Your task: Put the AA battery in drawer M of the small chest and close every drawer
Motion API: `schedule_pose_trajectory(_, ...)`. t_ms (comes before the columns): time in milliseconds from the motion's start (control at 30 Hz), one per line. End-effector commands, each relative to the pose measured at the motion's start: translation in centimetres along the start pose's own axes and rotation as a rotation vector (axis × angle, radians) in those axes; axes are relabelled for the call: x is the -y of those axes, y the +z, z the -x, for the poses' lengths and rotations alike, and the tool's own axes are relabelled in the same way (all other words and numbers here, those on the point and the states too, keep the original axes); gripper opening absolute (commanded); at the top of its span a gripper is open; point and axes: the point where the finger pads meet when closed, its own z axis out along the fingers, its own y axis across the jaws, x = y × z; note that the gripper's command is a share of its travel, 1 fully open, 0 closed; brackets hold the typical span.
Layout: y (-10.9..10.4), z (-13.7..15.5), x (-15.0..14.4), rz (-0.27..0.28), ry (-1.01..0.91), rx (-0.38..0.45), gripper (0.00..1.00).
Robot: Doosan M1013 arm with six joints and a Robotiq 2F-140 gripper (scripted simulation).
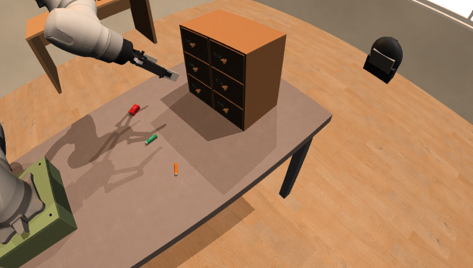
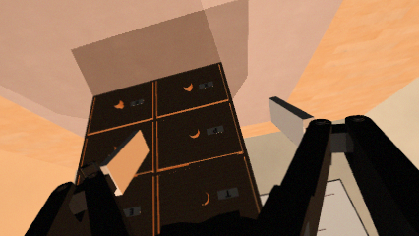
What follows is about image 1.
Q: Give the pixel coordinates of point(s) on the dark brown drawer front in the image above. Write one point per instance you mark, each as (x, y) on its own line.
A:
(195, 44)
(228, 109)
(198, 68)
(201, 90)
(227, 86)
(227, 60)

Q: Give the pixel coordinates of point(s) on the green aa battery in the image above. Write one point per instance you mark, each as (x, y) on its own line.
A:
(151, 139)

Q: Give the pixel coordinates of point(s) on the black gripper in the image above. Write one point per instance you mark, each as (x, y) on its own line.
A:
(144, 61)

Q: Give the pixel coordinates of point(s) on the red nine-volt battery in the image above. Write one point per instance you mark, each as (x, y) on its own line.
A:
(134, 110)

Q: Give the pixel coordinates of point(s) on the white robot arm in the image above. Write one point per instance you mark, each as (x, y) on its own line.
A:
(73, 26)

